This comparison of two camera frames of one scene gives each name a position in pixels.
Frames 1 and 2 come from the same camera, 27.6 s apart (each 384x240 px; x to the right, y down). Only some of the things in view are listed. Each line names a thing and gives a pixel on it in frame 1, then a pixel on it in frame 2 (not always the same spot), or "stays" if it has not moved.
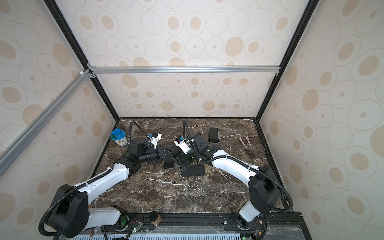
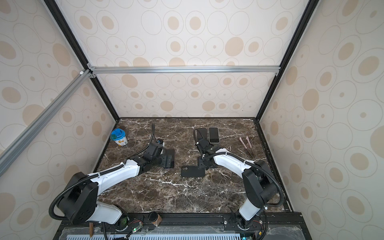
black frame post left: (54, 7) stays
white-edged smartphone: (213, 136) stays
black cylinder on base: (155, 218) stays
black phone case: (194, 170) to (202, 133)
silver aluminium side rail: (9, 153) stays
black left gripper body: (151, 155) to (157, 161)
